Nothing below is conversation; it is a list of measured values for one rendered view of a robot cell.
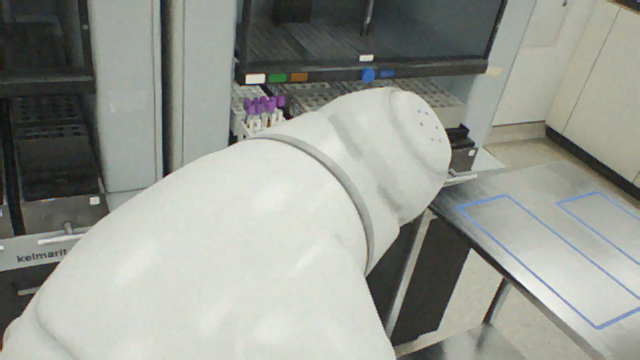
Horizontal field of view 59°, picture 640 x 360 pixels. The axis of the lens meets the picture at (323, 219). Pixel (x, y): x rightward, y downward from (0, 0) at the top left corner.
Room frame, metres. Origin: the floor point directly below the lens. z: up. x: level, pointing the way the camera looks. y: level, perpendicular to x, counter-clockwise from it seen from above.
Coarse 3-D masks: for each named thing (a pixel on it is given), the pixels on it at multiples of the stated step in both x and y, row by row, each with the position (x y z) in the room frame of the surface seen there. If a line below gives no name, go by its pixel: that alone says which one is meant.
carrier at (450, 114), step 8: (432, 104) 1.28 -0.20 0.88; (440, 104) 1.29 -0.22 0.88; (448, 104) 1.30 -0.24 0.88; (456, 104) 1.31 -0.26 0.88; (464, 104) 1.31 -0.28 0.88; (440, 112) 1.27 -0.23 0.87; (448, 112) 1.28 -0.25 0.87; (456, 112) 1.29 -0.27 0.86; (440, 120) 1.27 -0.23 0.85; (448, 120) 1.29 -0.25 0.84; (456, 120) 1.30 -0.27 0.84
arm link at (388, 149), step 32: (352, 96) 0.36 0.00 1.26; (384, 96) 0.35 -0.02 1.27; (416, 96) 0.37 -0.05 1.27; (288, 128) 0.33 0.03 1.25; (320, 128) 0.33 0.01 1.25; (352, 128) 0.33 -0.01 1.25; (384, 128) 0.33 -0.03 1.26; (416, 128) 0.34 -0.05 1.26; (320, 160) 0.30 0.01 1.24; (352, 160) 0.31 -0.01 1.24; (384, 160) 0.31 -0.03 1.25; (416, 160) 0.32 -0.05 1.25; (448, 160) 0.35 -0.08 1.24; (352, 192) 0.29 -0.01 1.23; (384, 192) 0.31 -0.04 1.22; (416, 192) 0.32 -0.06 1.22; (384, 224) 0.30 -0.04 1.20
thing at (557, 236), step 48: (480, 192) 1.02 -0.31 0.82; (528, 192) 1.06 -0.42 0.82; (576, 192) 1.10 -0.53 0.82; (480, 240) 0.85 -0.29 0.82; (528, 240) 0.88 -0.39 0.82; (576, 240) 0.91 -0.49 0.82; (624, 240) 0.94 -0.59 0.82; (528, 288) 0.74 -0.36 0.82; (576, 288) 0.76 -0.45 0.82; (624, 288) 0.79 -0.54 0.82; (480, 336) 1.15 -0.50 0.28; (576, 336) 0.65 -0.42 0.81; (624, 336) 0.67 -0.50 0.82
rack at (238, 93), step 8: (232, 80) 1.24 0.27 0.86; (232, 88) 1.19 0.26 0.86; (240, 88) 1.19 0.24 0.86; (248, 88) 1.20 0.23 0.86; (256, 88) 1.21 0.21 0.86; (232, 96) 1.14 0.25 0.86; (240, 96) 1.15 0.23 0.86; (248, 96) 1.16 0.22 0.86; (256, 96) 1.17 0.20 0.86; (232, 104) 1.10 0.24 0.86; (240, 104) 1.11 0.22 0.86; (232, 112) 1.08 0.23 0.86; (240, 112) 1.08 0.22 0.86; (232, 120) 1.07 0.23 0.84; (232, 128) 1.07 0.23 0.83
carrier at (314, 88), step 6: (312, 84) 1.25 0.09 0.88; (318, 84) 1.26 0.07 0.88; (324, 84) 1.27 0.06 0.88; (288, 90) 1.20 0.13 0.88; (294, 90) 1.21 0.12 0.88; (300, 90) 1.21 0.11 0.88; (306, 90) 1.22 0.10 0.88; (312, 90) 1.23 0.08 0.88; (318, 90) 1.24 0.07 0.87; (324, 90) 1.25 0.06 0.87; (288, 96) 1.20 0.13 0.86; (288, 102) 1.20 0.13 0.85; (288, 108) 1.20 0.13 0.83
